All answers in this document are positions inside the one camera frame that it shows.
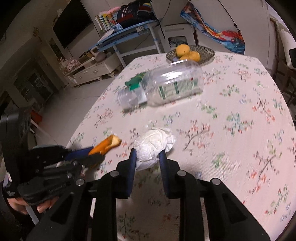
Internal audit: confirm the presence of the white tissue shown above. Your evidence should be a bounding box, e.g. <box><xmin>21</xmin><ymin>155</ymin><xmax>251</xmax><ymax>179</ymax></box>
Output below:
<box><xmin>133</xmin><ymin>127</ymin><xmax>177</xmax><ymax>171</ymax></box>

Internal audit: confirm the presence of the orange peel piece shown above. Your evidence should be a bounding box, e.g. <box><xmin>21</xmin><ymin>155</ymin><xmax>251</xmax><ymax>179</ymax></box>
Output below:
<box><xmin>88</xmin><ymin>135</ymin><xmax>121</xmax><ymax>156</ymax></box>

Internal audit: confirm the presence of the person's left hand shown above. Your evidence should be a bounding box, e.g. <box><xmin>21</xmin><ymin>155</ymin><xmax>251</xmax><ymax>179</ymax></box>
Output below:
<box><xmin>7</xmin><ymin>196</ymin><xmax>59</xmax><ymax>215</ymax></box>

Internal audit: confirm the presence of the clear plastic bottle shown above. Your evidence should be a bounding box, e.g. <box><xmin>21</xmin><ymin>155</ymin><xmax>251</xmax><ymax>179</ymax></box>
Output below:
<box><xmin>117</xmin><ymin>60</ymin><xmax>204</xmax><ymax>110</ymax></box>

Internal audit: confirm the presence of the green toy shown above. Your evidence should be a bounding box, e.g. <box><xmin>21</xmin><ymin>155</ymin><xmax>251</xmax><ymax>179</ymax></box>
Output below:
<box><xmin>125</xmin><ymin>72</ymin><xmax>146</xmax><ymax>91</ymax></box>

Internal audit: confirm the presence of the floral white tablecloth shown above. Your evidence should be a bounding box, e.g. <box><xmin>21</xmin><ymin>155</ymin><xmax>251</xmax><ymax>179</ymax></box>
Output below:
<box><xmin>68</xmin><ymin>52</ymin><xmax>295</xmax><ymax>240</ymax></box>

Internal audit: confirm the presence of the white tv cabinet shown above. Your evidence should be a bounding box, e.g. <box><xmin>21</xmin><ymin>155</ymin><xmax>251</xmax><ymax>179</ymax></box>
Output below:
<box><xmin>64</xmin><ymin>53</ymin><xmax>121</xmax><ymax>86</ymax></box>

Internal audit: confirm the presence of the white jug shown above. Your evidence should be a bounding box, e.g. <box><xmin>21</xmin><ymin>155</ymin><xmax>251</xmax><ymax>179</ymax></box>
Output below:
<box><xmin>90</xmin><ymin>47</ymin><xmax>106</xmax><ymax>62</ymax></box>

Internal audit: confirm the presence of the yellow mango right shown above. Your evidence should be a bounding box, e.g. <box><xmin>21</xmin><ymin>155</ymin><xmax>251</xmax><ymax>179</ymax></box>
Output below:
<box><xmin>180</xmin><ymin>51</ymin><xmax>201</xmax><ymax>62</ymax></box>

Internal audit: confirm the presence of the yellow mango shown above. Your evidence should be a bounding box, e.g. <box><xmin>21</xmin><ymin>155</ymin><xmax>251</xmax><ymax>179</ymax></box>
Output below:
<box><xmin>180</xmin><ymin>51</ymin><xmax>201</xmax><ymax>62</ymax></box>
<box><xmin>175</xmin><ymin>44</ymin><xmax>191</xmax><ymax>58</ymax></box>

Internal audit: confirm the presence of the yellow mango left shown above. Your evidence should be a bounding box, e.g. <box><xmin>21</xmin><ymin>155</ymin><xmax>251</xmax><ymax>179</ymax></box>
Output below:
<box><xmin>175</xmin><ymin>44</ymin><xmax>191</xmax><ymax>58</ymax></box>

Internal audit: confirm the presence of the fruit plate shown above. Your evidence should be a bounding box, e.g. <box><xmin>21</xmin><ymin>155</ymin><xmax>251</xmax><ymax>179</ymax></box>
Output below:
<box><xmin>166</xmin><ymin>44</ymin><xmax>215</xmax><ymax>65</ymax></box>

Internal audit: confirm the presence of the blue study desk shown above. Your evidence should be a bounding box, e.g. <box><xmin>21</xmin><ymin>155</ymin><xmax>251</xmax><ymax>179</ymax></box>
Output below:
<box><xmin>89</xmin><ymin>20</ymin><xmax>162</xmax><ymax>68</ymax></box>

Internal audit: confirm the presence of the white stool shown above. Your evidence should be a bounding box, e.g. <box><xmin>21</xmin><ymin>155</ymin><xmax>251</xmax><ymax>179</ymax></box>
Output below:
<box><xmin>158</xmin><ymin>24</ymin><xmax>196</xmax><ymax>53</ymax></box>

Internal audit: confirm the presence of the black television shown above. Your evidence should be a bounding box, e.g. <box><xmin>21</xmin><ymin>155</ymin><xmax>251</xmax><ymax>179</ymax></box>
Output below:
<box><xmin>53</xmin><ymin>0</ymin><xmax>92</xmax><ymax>48</ymax></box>

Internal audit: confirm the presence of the row of books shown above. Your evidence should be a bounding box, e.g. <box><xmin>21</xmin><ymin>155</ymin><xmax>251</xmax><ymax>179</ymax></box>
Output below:
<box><xmin>94</xmin><ymin>7</ymin><xmax>120</xmax><ymax>32</ymax></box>

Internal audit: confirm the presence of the colourful hanging bag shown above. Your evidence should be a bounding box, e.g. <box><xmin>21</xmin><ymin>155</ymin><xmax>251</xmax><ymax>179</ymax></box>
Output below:
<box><xmin>180</xmin><ymin>1</ymin><xmax>245</xmax><ymax>55</ymax></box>

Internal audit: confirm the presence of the dark backpack on desk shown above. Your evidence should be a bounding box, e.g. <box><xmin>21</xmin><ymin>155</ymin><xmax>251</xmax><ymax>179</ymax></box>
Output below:
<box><xmin>116</xmin><ymin>0</ymin><xmax>156</xmax><ymax>29</ymax></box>

